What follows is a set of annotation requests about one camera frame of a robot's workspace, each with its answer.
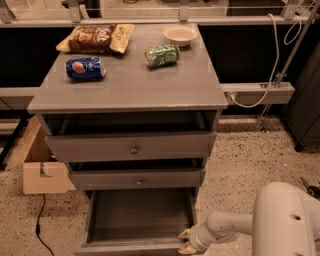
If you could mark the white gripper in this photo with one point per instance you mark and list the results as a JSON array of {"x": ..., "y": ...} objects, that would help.
[{"x": 196, "y": 239}]

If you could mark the grey bottom drawer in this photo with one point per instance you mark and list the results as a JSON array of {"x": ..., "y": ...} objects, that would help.
[{"x": 137, "y": 222}]

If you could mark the grey drawer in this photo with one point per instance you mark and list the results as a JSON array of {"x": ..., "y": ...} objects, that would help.
[
  {"x": 137, "y": 179},
  {"x": 141, "y": 146},
  {"x": 137, "y": 222}
]

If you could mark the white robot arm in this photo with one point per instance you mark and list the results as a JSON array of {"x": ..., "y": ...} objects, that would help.
[{"x": 285, "y": 222}]

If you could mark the grey middle drawer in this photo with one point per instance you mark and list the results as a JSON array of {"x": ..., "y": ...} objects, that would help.
[{"x": 137, "y": 179}]

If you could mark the grey drawer cabinet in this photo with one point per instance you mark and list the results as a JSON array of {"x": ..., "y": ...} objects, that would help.
[{"x": 132, "y": 99}]

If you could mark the grey top drawer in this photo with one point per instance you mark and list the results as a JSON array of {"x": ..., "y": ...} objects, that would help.
[{"x": 141, "y": 146}]

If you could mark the black tool on floor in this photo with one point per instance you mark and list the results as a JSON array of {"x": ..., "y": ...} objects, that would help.
[{"x": 311, "y": 190}]

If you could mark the dark grey cabinet right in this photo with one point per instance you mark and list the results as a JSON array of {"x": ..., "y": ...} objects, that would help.
[{"x": 302, "y": 113}]

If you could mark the green soda can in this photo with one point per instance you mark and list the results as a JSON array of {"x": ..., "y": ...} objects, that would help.
[{"x": 162, "y": 55}]

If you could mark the blue pepsi can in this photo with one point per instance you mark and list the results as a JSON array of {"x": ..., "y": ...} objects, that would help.
[{"x": 86, "y": 68}]

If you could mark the white bowl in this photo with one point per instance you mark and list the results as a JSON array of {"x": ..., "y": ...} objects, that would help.
[{"x": 180, "y": 35}]

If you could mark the brown yellow chip bag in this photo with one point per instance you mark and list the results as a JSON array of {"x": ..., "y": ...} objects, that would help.
[{"x": 97, "y": 39}]

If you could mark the metal pole stand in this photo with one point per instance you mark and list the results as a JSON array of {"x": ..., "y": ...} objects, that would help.
[{"x": 274, "y": 81}]

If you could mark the grey wall rail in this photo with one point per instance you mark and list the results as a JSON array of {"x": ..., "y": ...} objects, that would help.
[{"x": 253, "y": 94}]

